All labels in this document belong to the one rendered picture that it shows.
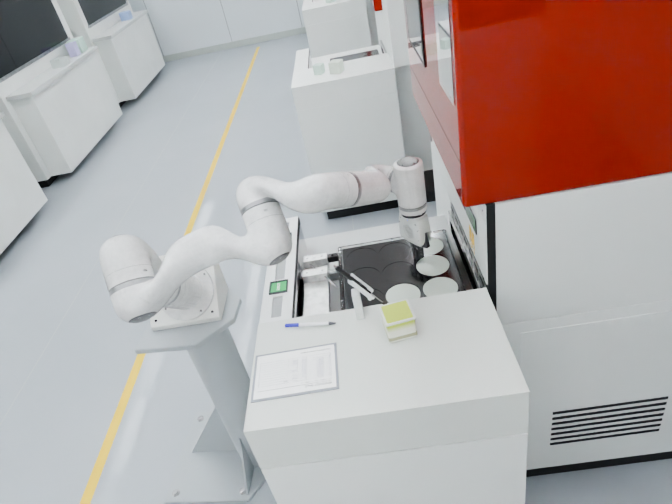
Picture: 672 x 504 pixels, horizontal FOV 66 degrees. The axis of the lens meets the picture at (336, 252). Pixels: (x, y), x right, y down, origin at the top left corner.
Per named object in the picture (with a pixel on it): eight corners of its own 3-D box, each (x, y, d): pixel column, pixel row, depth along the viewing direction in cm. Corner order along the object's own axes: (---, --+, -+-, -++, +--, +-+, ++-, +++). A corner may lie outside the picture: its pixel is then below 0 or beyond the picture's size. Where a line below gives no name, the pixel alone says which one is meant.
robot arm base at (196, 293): (155, 319, 171) (127, 317, 153) (161, 262, 174) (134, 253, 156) (211, 322, 169) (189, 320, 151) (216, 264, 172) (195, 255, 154)
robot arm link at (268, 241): (119, 273, 143) (136, 328, 140) (91, 269, 132) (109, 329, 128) (282, 200, 137) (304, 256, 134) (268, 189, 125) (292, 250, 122)
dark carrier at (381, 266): (443, 233, 174) (443, 231, 173) (467, 300, 146) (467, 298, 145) (342, 250, 177) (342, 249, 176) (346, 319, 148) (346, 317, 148)
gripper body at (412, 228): (392, 207, 157) (396, 237, 163) (415, 219, 149) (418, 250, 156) (411, 197, 160) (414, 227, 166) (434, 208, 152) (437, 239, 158)
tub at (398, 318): (410, 317, 134) (407, 298, 130) (418, 337, 128) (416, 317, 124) (382, 325, 134) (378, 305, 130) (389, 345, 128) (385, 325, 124)
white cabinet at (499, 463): (455, 362, 243) (444, 215, 197) (521, 589, 164) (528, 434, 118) (321, 382, 249) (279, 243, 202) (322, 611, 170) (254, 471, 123)
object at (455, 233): (454, 232, 181) (452, 209, 176) (488, 317, 145) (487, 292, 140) (449, 233, 181) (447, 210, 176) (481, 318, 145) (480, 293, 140)
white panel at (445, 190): (440, 188, 212) (433, 93, 190) (496, 326, 146) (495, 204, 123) (433, 189, 213) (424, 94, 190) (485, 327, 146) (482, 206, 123)
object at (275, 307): (306, 246, 196) (298, 215, 188) (302, 354, 151) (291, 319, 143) (282, 251, 197) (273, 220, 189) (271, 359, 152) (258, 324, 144)
